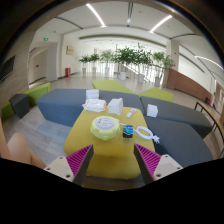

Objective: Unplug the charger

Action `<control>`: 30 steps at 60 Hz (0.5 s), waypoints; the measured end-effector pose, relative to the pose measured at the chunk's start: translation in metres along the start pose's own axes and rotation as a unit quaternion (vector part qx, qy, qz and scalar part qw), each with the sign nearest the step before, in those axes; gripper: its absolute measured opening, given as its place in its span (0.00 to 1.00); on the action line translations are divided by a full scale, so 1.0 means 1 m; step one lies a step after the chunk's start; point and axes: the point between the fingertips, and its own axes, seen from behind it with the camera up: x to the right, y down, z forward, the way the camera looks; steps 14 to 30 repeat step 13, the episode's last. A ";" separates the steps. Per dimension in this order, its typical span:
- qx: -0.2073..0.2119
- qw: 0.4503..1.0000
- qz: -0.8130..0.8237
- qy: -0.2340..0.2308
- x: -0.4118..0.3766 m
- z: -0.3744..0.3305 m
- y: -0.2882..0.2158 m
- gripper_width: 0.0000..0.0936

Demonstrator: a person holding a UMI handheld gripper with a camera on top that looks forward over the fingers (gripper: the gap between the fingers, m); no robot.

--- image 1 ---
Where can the round yellow-green power strip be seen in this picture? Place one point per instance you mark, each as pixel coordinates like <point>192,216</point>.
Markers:
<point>105,128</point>

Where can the grey angular sofa block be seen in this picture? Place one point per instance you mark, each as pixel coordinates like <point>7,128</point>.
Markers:
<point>180,110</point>

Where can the white cube box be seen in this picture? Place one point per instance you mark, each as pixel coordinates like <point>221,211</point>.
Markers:
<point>152,110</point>

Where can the black charger with blue label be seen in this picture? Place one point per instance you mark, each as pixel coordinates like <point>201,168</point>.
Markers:
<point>128,131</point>

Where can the wooden bench with black frame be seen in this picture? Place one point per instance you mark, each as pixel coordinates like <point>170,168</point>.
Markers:
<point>208,111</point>

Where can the dark grey ottoman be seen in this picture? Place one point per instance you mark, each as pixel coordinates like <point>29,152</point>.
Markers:
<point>20,105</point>

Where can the green exit sign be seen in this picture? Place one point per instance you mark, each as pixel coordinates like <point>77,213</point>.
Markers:
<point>46,39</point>

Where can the white tissue pack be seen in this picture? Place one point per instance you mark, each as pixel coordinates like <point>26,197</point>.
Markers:
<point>94,105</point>

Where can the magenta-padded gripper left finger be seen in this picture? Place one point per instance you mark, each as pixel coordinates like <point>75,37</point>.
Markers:
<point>60,166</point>

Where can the long grey sofa block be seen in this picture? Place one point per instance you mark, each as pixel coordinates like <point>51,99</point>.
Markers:
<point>60,105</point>

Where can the wide yellow-green seat block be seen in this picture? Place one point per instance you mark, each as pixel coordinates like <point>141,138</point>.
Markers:
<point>111,86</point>

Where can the framed wall picture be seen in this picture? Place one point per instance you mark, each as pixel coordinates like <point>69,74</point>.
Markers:
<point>70,50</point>

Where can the row of potted plants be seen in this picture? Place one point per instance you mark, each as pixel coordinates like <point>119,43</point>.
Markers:
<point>125,56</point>

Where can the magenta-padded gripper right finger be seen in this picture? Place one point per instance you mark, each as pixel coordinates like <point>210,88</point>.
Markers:
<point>166,165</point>

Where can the ceiling strip lights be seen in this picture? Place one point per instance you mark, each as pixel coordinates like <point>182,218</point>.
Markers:
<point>96,15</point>

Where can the white house-shaped box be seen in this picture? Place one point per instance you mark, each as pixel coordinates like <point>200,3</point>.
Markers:
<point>115,106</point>

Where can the green bench seat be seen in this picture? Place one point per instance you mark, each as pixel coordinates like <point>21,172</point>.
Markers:
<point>38,91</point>

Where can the stacked white boxes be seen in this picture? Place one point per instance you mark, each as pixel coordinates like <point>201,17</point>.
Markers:
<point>92,94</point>

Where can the large grey sofa block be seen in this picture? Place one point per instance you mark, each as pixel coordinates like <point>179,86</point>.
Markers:
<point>181,143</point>

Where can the small white remote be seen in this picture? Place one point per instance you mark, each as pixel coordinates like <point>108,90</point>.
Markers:
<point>131,112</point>

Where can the person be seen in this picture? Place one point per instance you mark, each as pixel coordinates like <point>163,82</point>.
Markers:
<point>20,150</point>

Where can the red cabinet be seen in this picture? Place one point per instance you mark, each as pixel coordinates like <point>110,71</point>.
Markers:
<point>67,72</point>

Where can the small yellow-green seat block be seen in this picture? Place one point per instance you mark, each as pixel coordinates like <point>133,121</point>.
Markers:
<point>156,95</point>

